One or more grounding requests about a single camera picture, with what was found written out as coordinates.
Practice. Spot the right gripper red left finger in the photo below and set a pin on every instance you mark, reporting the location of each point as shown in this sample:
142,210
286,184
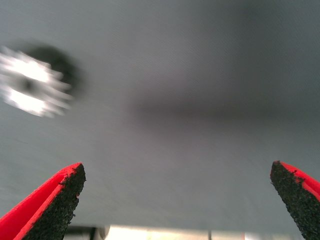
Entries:
37,210

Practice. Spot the dark grey table cloth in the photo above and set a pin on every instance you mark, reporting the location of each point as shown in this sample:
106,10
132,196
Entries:
175,62

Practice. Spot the small steel gear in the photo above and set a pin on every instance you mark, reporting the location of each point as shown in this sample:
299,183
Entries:
35,82

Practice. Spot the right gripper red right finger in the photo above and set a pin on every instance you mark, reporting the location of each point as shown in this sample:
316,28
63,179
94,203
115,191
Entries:
305,200

